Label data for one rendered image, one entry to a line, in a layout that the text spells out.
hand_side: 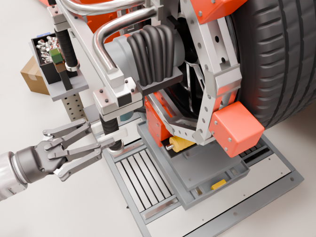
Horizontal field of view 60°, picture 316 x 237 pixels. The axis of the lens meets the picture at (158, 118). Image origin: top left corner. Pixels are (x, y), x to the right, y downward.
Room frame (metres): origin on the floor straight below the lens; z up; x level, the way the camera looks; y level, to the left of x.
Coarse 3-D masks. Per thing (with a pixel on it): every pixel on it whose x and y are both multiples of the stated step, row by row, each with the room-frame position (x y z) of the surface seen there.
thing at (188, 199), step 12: (144, 120) 0.85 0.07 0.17; (144, 132) 0.79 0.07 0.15; (156, 144) 0.72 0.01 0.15; (156, 156) 0.64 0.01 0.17; (168, 168) 0.58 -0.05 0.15; (240, 168) 0.58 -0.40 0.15; (168, 180) 0.53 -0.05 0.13; (216, 180) 0.52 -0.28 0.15; (228, 180) 0.52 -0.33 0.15; (180, 192) 0.46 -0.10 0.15; (192, 192) 0.46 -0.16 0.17; (204, 192) 0.46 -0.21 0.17; (216, 192) 0.48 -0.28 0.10; (192, 204) 0.41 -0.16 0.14
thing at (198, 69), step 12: (180, 12) 0.69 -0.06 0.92; (144, 24) 0.85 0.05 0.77; (180, 24) 0.72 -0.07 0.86; (228, 24) 0.49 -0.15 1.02; (192, 48) 0.69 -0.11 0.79; (192, 60) 0.64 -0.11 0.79; (192, 72) 0.62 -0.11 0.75; (180, 84) 0.70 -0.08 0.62; (192, 84) 0.61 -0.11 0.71; (204, 84) 0.55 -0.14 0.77; (180, 96) 0.64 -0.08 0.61; (192, 96) 0.60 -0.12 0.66; (192, 108) 0.57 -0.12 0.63
